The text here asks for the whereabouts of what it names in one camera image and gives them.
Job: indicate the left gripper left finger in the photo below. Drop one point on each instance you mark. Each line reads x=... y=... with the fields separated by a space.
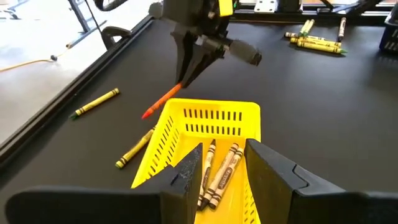
x=183 y=186

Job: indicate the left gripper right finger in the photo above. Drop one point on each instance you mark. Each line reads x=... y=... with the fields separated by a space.
x=270 y=186

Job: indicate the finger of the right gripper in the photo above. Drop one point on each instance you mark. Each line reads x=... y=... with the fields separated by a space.
x=203 y=56
x=183 y=56

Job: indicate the orange crayon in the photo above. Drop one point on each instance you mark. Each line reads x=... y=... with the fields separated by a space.
x=161 y=101

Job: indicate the yellow plastic basket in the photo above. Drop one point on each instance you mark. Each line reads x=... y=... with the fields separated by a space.
x=217 y=107

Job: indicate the yellow-green crayon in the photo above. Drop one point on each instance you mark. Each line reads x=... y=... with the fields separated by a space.
x=311 y=41
x=309 y=28
x=135 y=148
x=96 y=102
x=320 y=47
x=304 y=28
x=295 y=35

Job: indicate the black plastic bin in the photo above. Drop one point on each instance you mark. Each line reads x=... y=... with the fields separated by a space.
x=390 y=34

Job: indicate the yellow tape tag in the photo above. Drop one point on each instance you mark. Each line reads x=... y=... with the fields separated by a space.
x=225 y=7

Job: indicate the black tripod stand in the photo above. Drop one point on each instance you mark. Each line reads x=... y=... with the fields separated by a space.
x=79 y=17

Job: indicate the white metal bracket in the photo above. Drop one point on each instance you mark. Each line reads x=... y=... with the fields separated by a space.
x=265 y=5

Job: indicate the black clamp mount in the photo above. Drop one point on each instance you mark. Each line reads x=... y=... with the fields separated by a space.
x=113 y=32

